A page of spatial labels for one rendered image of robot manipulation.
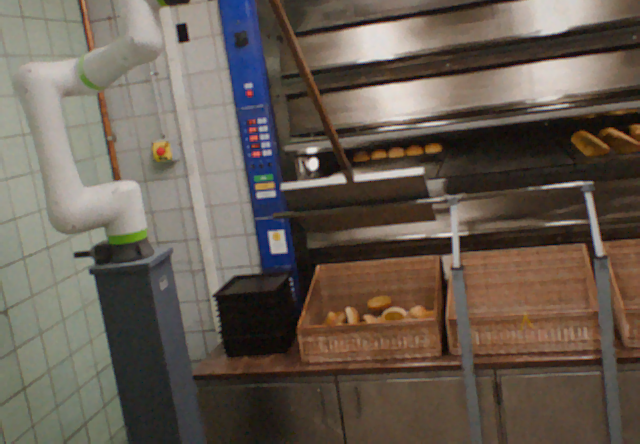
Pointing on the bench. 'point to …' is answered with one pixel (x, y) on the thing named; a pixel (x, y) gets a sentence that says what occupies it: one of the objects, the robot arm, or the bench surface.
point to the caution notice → (277, 241)
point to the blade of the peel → (410, 182)
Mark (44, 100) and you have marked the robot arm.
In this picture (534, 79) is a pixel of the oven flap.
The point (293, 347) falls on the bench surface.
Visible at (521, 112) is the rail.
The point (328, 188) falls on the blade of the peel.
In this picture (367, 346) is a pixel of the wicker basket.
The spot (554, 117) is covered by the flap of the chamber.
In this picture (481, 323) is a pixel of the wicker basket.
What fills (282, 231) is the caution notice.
